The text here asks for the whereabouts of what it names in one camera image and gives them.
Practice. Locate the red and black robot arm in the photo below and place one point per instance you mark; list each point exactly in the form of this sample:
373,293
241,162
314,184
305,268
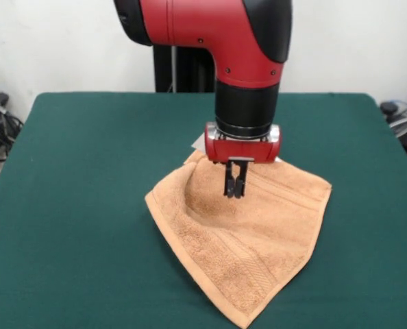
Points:
217,34

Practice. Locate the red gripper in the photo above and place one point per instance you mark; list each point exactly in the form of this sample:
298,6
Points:
241,150

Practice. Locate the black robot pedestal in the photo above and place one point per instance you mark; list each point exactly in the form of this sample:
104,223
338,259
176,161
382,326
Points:
183,72

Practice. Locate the tan terry towel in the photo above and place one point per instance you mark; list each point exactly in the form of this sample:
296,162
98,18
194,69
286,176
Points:
251,240

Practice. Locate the dark green table cloth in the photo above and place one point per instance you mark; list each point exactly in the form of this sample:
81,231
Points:
70,205

